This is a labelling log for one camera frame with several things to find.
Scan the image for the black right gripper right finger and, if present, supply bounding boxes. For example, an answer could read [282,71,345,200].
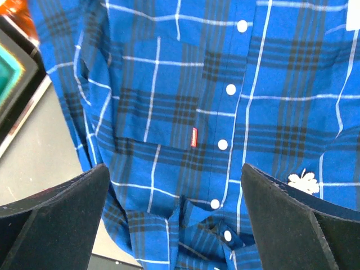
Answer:
[241,164,359,269]

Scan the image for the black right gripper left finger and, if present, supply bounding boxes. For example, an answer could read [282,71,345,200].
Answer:
[1,164,110,270]

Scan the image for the blue plaid shirt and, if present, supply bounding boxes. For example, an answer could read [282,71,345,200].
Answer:
[29,1,359,269]

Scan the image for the metal tray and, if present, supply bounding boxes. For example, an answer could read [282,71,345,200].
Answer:
[1,15,51,155]

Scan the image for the green square dish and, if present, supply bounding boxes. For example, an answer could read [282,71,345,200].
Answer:
[1,40,26,111]

